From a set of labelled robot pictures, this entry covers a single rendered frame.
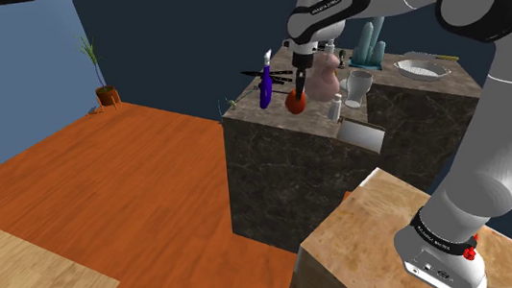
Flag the white footed cup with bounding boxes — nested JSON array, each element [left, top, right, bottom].
[[340, 67, 377, 110]]

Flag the white oval dish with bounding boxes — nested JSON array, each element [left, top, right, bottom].
[[392, 55, 452, 86]]

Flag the thin green wire object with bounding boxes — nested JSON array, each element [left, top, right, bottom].
[[216, 84, 264, 121]]

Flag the teal cactus sculpture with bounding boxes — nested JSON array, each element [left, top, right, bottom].
[[344, 15, 392, 72]]

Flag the pink gourd-shaped vase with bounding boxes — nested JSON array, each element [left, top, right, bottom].
[[300, 38, 345, 105]]

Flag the grey utensil with yellow handle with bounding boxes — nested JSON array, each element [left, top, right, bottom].
[[402, 46, 461, 67]]

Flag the red round fruit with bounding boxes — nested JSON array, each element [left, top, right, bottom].
[[282, 88, 309, 116]]

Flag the potted plant in brown pot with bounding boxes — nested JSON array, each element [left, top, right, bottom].
[[74, 29, 124, 115]]

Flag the dark marble counter cabinet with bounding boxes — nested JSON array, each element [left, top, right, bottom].
[[214, 26, 499, 261]]

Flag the small white shaker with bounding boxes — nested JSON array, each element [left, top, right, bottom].
[[326, 92, 346, 125]]

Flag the tan patterned robot stand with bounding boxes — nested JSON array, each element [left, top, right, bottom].
[[270, 154, 512, 288]]

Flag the black thin utensil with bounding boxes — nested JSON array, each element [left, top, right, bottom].
[[238, 65, 296, 81], [258, 71, 295, 88]]

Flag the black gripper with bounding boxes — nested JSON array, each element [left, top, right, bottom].
[[292, 50, 320, 102]]

